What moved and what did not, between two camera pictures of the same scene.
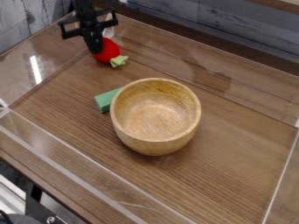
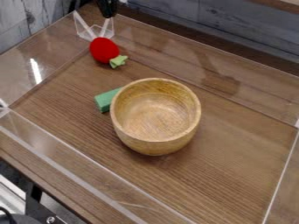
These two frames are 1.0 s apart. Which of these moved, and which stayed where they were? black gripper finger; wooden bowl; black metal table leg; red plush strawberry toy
Moved: black gripper finger
Stayed: red plush strawberry toy; black metal table leg; wooden bowl
